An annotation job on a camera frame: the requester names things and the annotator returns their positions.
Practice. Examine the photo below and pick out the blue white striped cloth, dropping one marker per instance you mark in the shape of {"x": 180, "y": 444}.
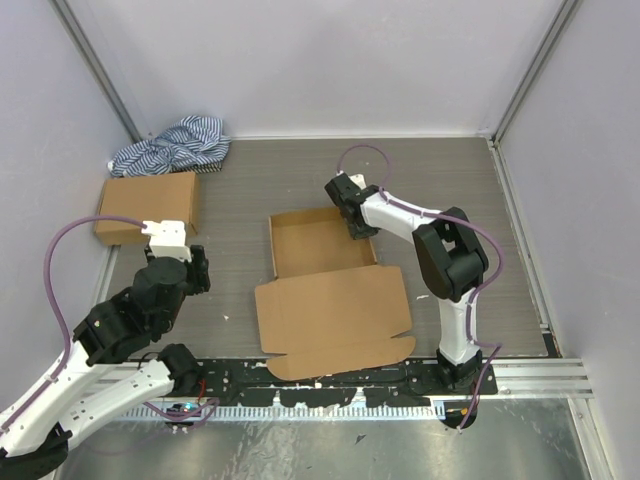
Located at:
{"x": 193, "y": 144}

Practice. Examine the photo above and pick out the aluminium frame post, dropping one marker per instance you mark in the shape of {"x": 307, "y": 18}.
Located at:
{"x": 559, "y": 24}
{"x": 77, "y": 35}

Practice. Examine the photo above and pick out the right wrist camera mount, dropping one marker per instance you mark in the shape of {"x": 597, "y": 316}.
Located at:
{"x": 359, "y": 180}

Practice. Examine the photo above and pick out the right aluminium frame post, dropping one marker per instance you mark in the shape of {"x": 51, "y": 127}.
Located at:
{"x": 559, "y": 24}

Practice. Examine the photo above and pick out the brown cardboard box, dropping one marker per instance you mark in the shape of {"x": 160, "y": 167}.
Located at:
{"x": 154, "y": 198}

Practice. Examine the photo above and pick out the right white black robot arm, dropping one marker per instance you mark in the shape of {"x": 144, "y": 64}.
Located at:
{"x": 451, "y": 259}

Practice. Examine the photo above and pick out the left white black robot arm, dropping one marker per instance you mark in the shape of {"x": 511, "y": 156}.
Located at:
{"x": 38, "y": 435}

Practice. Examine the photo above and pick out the left aluminium frame post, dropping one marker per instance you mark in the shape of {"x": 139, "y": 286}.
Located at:
{"x": 77, "y": 35}

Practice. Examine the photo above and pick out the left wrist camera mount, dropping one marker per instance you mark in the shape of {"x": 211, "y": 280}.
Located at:
{"x": 167, "y": 239}

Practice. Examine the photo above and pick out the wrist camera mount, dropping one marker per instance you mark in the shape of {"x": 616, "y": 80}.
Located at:
{"x": 167, "y": 239}
{"x": 359, "y": 180}

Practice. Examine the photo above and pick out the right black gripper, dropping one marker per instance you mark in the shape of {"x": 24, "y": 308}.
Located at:
{"x": 363, "y": 233}

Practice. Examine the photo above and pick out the aluminium front rail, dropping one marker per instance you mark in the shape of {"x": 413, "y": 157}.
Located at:
{"x": 520, "y": 378}

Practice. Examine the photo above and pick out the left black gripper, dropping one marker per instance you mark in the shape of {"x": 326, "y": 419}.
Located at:
{"x": 200, "y": 270}

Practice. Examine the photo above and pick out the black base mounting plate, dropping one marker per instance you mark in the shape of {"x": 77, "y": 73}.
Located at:
{"x": 248, "y": 382}

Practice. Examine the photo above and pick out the slotted grey cable duct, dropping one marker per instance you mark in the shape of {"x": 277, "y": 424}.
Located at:
{"x": 357, "y": 411}

